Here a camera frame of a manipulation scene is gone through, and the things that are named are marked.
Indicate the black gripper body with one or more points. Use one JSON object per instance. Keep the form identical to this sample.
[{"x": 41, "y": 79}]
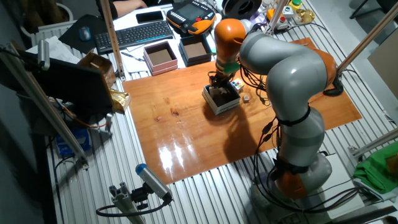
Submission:
[{"x": 220, "y": 80}]

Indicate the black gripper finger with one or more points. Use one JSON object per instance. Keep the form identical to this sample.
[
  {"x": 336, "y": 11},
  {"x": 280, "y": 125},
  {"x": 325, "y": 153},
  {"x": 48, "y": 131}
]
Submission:
[
  {"x": 214, "y": 89},
  {"x": 225, "y": 90}
]

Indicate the small Rubik's cube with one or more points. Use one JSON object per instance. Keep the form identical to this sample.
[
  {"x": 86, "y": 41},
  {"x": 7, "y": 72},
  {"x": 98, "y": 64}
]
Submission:
[{"x": 237, "y": 84}]

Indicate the small grey metal cube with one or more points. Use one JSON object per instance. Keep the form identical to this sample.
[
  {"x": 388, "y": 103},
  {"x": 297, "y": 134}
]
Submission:
[{"x": 246, "y": 99}]

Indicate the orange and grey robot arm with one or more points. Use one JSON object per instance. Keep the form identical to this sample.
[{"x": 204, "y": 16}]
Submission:
[{"x": 295, "y": 74}]

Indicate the person forearm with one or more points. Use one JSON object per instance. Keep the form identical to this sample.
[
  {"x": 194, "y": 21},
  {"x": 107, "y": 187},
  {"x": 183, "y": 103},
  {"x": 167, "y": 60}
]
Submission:
[{"x": 127, "y": 6}]

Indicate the light blue gift box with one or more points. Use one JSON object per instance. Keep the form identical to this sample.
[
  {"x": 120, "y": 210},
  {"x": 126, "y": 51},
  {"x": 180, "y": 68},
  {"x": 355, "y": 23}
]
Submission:
[{"x": 222, "y": 109}]

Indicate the dark blue gift box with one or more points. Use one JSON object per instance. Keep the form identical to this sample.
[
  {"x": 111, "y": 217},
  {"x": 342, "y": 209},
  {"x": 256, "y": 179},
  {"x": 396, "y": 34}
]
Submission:
[{"x": 196, "y": 60}]

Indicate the pink gift box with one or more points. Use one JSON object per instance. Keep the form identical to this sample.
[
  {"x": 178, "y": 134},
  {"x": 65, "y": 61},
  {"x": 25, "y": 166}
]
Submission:
[{"x": 164, "y": 67}]

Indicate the grey box red button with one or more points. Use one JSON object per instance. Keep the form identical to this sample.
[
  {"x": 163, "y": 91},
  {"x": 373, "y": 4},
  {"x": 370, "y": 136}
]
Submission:
[{"x": 282, "y": 23}]

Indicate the white box green button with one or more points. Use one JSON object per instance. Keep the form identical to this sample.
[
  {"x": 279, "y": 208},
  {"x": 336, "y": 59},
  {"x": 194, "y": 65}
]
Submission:
[{"x": 288, "y": 12}]

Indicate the yellow box green button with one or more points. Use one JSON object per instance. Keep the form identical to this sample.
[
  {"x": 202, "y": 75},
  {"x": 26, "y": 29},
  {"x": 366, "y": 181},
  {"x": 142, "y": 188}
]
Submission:
[{"x": 296, "y": 4}]

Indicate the brown cardboard box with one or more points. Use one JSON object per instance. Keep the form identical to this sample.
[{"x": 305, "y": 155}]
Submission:
[{"x": 105, "y": 68}]

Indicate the wooden board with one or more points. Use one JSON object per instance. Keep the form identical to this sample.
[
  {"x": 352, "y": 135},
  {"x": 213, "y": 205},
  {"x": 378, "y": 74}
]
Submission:
[{"x": 186, "y": 140}]

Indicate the orange and black teach pendant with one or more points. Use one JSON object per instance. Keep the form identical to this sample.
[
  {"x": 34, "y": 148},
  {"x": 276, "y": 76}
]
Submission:
[{"x": 189, "y": 12}]

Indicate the black filament spool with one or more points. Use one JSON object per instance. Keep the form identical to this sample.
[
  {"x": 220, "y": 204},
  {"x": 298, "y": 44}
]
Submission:
[{"x": 242, "y": 7}]

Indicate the white paper sheet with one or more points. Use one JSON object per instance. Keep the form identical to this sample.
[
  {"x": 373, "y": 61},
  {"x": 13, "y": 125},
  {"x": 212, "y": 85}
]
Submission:
[{"x": 133, "y": 65}]

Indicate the black pen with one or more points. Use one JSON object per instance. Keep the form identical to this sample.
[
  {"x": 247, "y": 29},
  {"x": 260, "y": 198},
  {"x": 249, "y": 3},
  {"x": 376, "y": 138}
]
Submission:
[{"x": 132, "y": 56}]

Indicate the gold foil bag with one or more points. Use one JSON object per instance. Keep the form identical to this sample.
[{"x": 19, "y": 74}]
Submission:
[{"x": 121, "y": 99}]

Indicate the black smartphone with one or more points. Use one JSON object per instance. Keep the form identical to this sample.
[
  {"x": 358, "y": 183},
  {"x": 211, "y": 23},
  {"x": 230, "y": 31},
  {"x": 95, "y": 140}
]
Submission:
[{"x": 149, "y": 17}]

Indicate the black keyboard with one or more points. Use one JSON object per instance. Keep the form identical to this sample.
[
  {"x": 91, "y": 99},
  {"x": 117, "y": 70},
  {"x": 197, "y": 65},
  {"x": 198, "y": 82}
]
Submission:
[{"x": 133, "y": 35}]

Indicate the gold foil wrapper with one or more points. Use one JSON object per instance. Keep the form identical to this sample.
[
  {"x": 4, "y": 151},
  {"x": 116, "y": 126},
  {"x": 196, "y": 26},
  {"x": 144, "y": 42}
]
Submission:
[{"x": 304, "y": 16}]

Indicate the black curved device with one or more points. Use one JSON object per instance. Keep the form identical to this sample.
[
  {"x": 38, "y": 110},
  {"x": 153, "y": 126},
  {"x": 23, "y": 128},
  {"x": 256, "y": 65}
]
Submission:
[{"x": 334, "y": 88}]

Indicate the black mouse pad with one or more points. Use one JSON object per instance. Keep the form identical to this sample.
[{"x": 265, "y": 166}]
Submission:
[{"x": 93, "y": 25}]

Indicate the blue computer mouse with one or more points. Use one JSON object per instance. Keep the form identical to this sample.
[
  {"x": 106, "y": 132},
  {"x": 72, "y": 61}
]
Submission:
[{"x": 85, "y": 33}]

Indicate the aluminium profile stub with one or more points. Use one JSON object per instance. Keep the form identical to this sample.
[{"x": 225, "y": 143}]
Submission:
[{"x": 124, "y": 202}]

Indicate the black monitor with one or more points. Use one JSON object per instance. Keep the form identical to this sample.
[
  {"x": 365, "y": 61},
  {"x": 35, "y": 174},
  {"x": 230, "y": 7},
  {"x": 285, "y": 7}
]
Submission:
[{"x": 68, "y": 84}]

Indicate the white paper stack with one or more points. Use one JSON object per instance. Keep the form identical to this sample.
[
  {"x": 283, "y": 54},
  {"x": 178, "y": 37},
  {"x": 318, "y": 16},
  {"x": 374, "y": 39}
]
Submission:
[{"x": 59, "y": 49}]

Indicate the green cloth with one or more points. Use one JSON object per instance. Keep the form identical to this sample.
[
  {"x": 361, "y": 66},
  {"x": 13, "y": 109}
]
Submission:
[{"x": 376, "y": 171}]

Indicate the white chair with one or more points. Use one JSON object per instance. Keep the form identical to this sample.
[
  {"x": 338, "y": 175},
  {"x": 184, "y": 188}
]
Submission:
[{"x": 46, "y": 29}]

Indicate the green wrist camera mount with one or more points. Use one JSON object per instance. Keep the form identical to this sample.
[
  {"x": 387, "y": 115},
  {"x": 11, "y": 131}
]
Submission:
[{"x": 231, "y": 68}]

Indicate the aluminium frame post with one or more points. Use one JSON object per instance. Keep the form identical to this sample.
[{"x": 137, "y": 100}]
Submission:
[
  {"x": 46, "y": 105},
  {"x": 376, "y": 143},
  {"x": 367, "y": 39},
  {"x": 276, "y": 17},
  {"x": 112, "y": 37}
]

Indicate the grey camera with blue cap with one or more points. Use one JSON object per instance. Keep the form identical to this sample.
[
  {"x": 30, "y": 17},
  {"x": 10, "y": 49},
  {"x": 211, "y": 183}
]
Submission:
[{"x": 152, "y": 180}]

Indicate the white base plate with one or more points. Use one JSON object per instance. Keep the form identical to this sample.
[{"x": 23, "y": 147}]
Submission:
[{"x": 342, "y": 186}]

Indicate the silver depth camera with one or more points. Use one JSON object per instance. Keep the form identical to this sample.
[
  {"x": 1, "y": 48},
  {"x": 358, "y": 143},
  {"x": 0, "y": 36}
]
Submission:
[{"x": 43, "y": 54}]

